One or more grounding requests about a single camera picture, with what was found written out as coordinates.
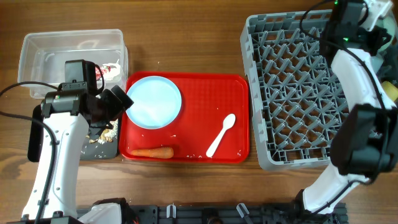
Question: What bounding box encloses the white tissue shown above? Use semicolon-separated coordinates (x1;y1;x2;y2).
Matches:
102;60;121;80

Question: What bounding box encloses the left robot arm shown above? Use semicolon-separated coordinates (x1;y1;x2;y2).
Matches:
20;82;133;223

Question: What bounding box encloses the red serving tray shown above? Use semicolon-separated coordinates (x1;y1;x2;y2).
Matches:
119;72;249;164

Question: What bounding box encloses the red snack wrapper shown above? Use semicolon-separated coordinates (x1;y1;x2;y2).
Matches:
95;65;109;81

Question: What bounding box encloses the light blue plate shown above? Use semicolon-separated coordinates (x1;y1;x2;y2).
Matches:
126;76;182;129

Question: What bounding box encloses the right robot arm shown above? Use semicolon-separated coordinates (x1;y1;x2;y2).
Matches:
294;19;397;220

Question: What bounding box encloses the clear plastic bin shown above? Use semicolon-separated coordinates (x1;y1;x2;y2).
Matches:
17;29;128;90

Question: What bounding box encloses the white plastic spoon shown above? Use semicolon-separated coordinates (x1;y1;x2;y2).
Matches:
206;113;236;157

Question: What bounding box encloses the yellow plastic cup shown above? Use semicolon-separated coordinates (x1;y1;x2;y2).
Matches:
382;81;398;102

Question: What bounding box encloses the grey dishwasher rack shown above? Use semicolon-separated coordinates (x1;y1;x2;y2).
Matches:
240;10;348;170

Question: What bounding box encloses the black tray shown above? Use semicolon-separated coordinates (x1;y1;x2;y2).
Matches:
27;119;121;162

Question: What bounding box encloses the light green bowl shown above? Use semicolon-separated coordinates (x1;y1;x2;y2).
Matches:
377;17;396;52

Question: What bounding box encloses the orange carrot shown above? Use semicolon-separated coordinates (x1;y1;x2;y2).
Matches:
131;147;174;159

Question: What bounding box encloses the food scraps pile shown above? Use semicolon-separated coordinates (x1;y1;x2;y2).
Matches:
80;119;119;161

